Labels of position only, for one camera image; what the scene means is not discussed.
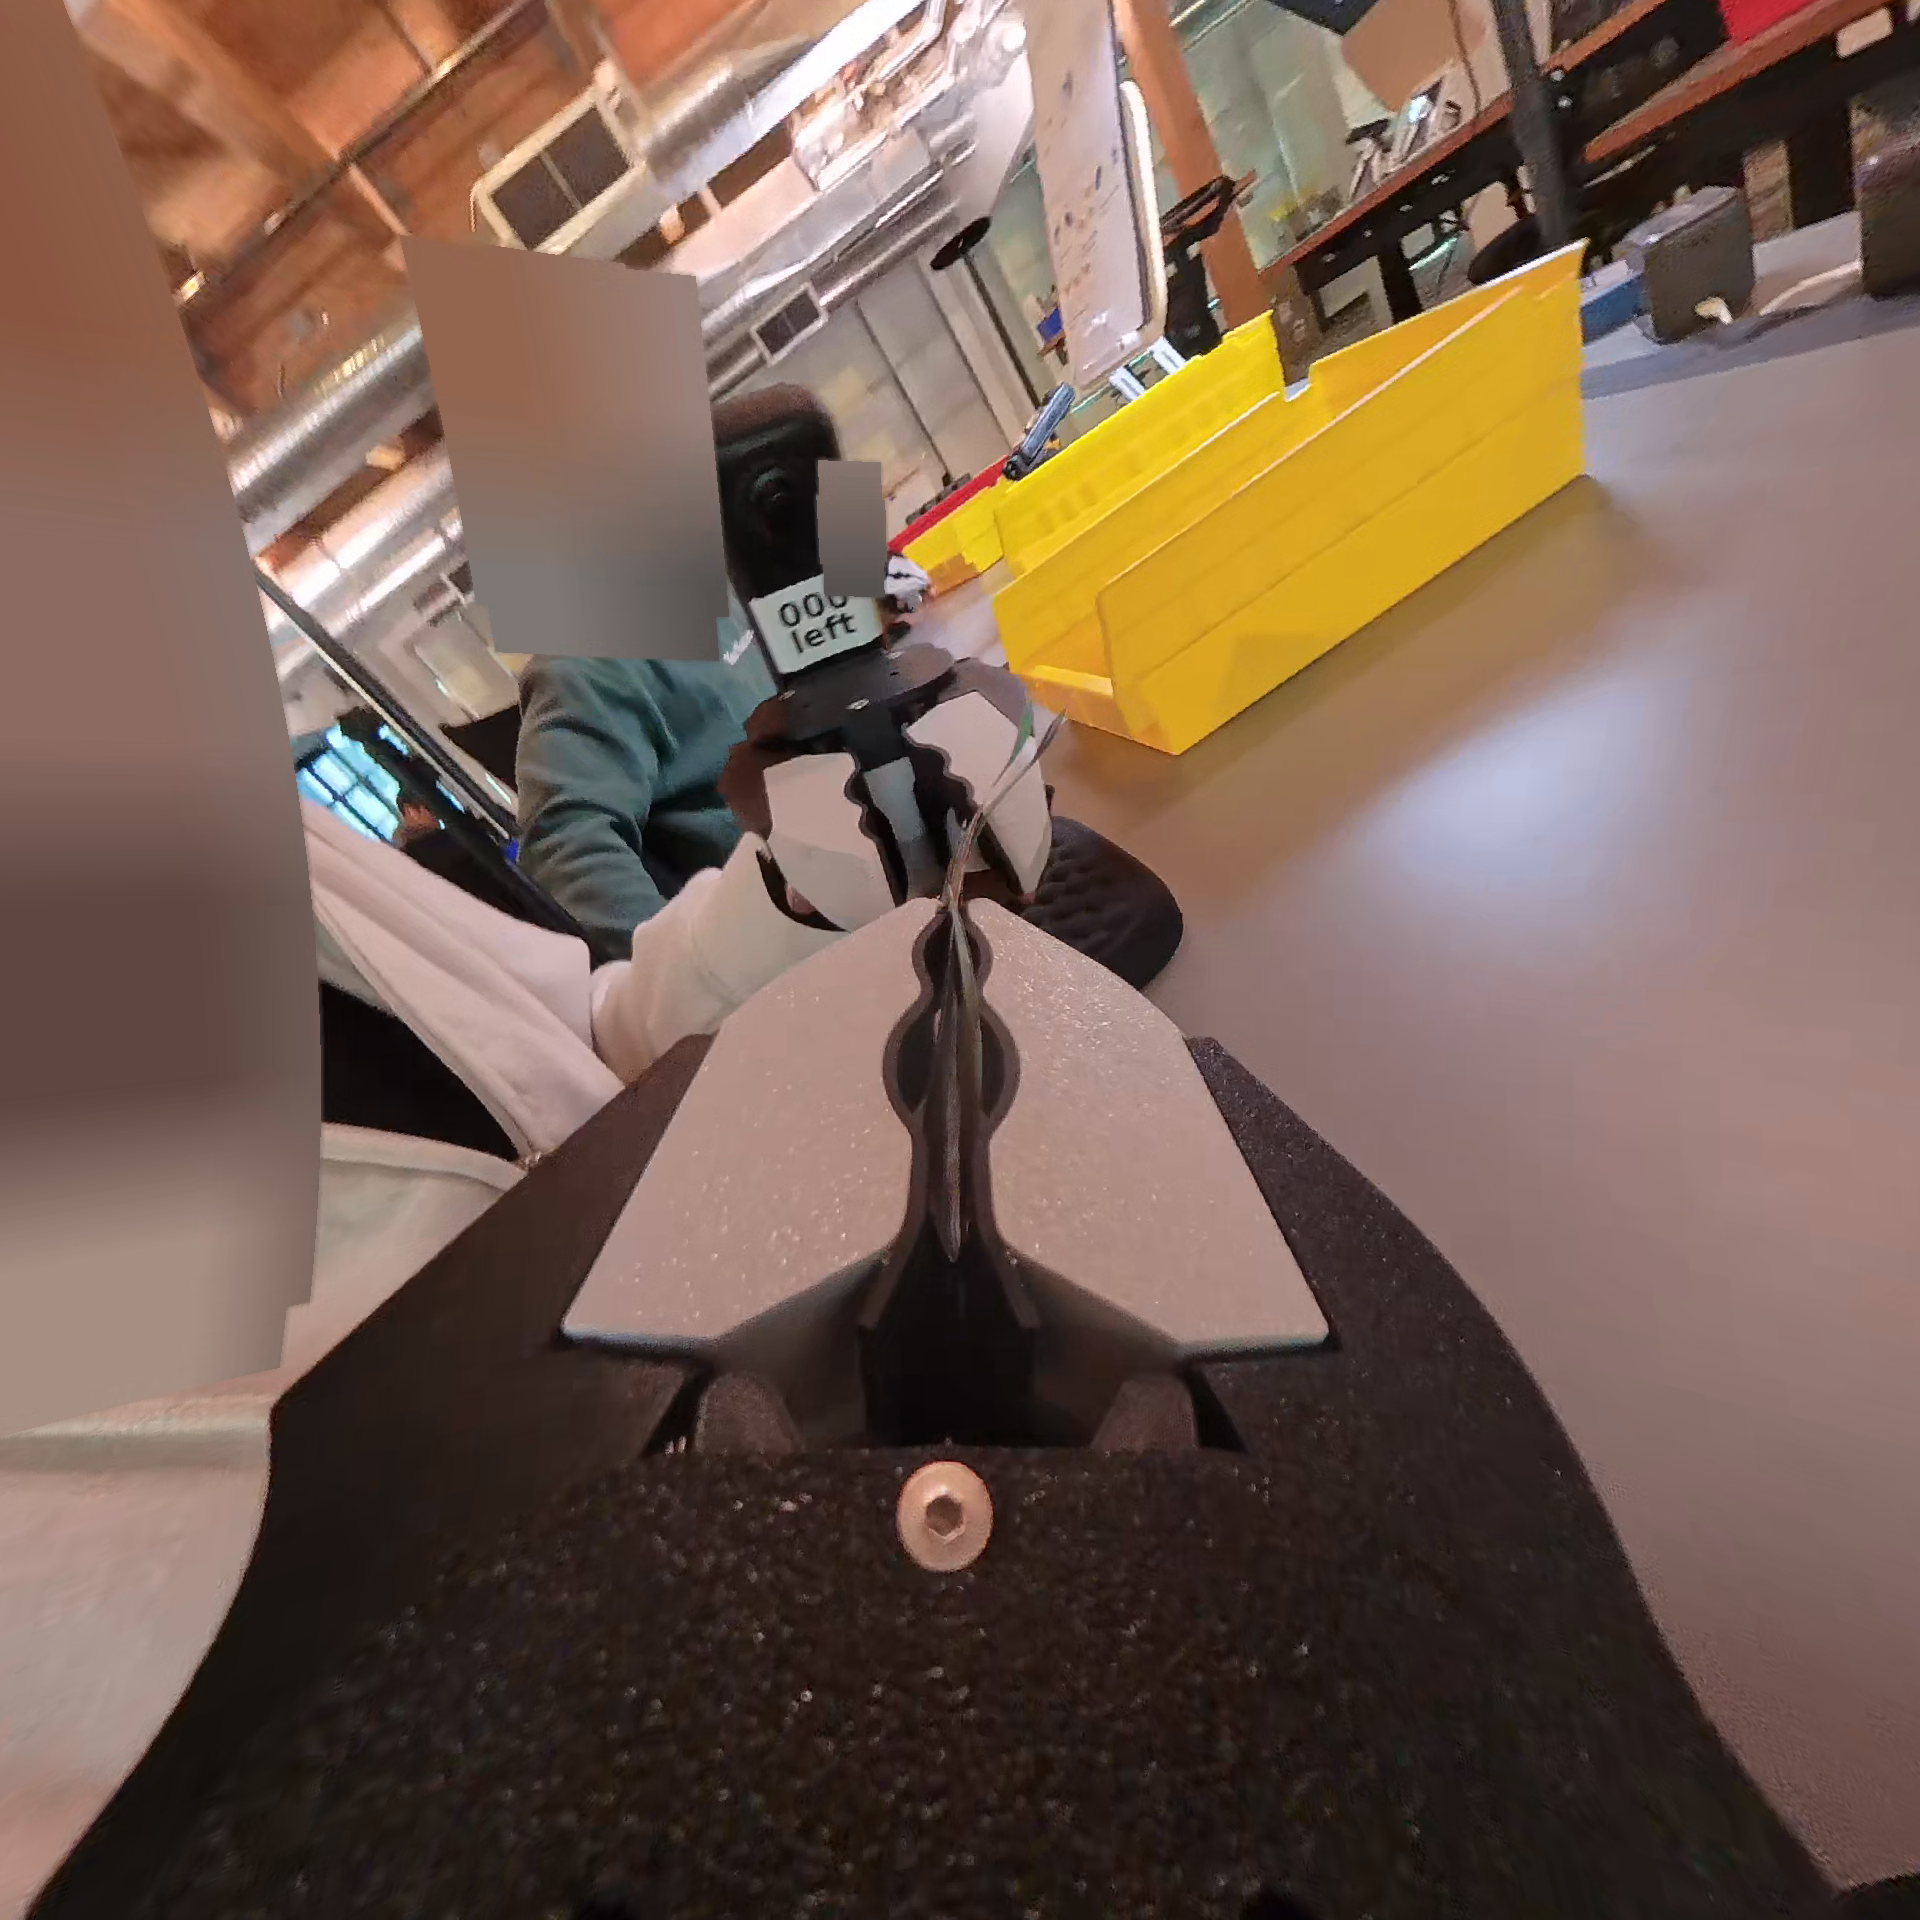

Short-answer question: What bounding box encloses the yellow box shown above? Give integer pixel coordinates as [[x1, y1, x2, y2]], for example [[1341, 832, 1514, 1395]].
[[989, 247, 1592, 758], [888, 312, 1291, 596]]

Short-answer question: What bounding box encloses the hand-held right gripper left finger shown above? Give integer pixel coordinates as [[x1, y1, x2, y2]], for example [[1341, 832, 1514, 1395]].
[[561, 895, 959, 1352]]

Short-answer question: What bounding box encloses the person's light jacket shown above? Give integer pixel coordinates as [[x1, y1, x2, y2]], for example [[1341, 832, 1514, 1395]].
[[0, 805, 648, 1920]]

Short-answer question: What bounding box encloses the person's left forearm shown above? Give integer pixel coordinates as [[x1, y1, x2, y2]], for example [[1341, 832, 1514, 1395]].
[[588, 835, 872, 1089]]

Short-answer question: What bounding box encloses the black textured armrest pad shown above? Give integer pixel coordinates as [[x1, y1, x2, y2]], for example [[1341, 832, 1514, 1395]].
[[1020, 805, 1188, 992]]

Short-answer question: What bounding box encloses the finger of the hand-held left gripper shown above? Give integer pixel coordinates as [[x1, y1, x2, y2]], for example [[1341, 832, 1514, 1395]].
[[899, 684, 1057, 908], [736, 745, 902, 933]]

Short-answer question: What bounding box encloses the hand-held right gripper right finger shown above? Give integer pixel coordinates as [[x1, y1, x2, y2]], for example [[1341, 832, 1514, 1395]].
[[953, 895, 1331, 1363]]

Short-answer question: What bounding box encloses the dark grey desk device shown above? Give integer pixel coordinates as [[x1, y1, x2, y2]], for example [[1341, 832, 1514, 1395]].
[[1619, 186, 1760, 343]]

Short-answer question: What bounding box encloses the white hanging panel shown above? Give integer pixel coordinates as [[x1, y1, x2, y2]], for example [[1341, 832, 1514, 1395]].
[[1020, 0, 1171, 386]]

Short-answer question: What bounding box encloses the maple leaf origami paper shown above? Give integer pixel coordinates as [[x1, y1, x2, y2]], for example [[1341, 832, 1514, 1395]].
[[924, 708, 1070, 1263]]

